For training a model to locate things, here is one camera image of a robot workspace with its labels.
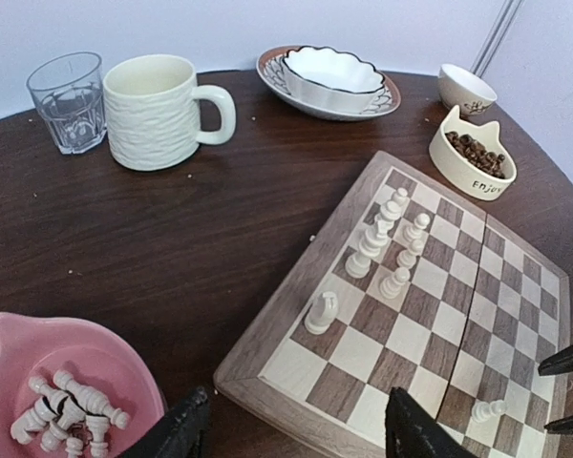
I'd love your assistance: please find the white king chess piece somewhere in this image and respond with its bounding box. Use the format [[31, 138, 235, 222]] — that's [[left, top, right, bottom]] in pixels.
[[345, 219, 392, 279]]

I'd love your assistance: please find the white knight chess piece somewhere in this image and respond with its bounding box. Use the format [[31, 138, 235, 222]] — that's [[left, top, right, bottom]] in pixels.
[[304, 291, 340, 335]]

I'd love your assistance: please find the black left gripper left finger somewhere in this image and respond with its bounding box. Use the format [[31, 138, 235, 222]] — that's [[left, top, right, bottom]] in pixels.
[[123, 386, 210, 458]]

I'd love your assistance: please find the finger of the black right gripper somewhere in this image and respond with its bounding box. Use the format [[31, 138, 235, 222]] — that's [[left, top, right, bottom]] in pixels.
[[543, 409, 573, 435], [538, 344, 573, 376]]

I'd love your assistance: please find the pink cat-ear bowl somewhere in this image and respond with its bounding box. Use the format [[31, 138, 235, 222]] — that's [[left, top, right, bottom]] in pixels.
[[0, 312, 165, 457]]

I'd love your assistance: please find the white chess pieces pile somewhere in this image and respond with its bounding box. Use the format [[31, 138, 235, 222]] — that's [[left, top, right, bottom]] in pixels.
[[10, 369, 131, 457]]

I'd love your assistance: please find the patterned ceramic plate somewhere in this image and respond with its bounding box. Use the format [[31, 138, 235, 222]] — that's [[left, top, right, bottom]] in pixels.
[[257, 45, 401, 122]]

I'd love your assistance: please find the wooden chess board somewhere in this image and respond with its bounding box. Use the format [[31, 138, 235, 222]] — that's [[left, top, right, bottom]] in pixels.
[[214, 152, 570, 457]]

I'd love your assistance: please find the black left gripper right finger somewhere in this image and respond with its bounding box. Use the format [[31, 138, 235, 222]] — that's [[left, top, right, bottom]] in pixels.
[[385, 386, 476, 458]]

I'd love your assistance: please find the dark chess pieces pile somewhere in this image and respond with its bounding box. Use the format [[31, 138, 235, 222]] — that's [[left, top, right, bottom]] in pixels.
[[445, 131, 505, 178]]

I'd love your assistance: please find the white queen chess piece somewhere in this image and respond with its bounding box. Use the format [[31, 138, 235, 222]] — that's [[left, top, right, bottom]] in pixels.
[[373, 200, 402, 234]]

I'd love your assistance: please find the cream ribbed mug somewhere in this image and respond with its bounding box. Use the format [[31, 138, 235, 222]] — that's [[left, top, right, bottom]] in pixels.
[[103, 54, 237, 172]]

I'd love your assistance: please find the clear drinking glass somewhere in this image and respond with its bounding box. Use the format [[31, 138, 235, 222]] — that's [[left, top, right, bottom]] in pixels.
[[26, 52, 107, 155]]

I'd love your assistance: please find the white pawn chess piece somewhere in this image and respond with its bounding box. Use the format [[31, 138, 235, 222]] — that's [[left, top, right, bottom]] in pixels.
[[397, 239, 425, 270]]

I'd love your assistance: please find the white scalloped bowl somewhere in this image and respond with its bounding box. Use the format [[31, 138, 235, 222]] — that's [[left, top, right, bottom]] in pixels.
[[282, 46, 384, 114]]

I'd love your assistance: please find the right aluminium frame post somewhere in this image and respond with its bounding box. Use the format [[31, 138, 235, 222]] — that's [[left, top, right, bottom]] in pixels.
[[471, 0, 524, 77]]

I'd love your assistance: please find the cream cat-ear bowl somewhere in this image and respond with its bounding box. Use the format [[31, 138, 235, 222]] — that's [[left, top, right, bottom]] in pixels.
[[429, 105, 518, 201]]

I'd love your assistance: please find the small white floral bowl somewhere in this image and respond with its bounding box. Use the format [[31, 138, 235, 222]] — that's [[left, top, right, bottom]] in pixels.
[[437, 63, 498, 116]]

